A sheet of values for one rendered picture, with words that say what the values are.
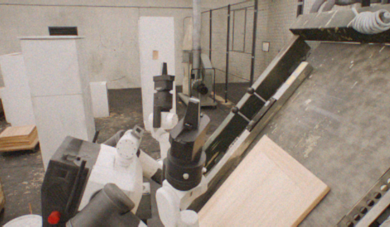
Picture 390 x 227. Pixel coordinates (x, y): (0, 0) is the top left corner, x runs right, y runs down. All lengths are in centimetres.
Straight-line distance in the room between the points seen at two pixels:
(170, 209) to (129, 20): 875
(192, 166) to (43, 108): 310
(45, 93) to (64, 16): 604
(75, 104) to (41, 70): 52
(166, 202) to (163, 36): 437
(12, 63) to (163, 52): 248
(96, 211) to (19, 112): 481
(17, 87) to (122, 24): 471
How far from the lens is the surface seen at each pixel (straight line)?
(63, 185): 91
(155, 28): 486
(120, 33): 922
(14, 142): 489
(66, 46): 340
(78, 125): 356
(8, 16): 974
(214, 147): 154
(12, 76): 541
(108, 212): 75
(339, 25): 129
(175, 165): 57
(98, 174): 87
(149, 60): 487
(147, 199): 156
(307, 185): 95
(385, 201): 75
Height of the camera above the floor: 177
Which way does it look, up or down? 18 degrees down
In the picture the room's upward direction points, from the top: straight up
